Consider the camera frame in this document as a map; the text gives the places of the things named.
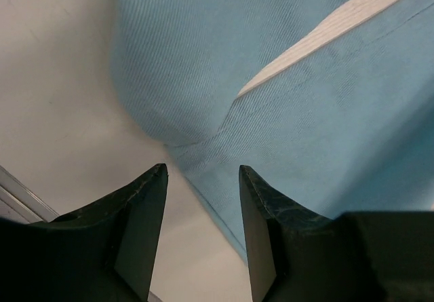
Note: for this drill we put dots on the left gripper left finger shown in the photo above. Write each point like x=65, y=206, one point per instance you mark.
x=104, y=251

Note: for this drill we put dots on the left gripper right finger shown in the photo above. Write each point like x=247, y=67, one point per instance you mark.
x=295, y=254

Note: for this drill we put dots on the light blue trousers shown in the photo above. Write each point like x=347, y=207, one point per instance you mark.
x=330, y=101

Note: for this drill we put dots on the aluminium mounting rail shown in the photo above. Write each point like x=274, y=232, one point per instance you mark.
x=21, y=205

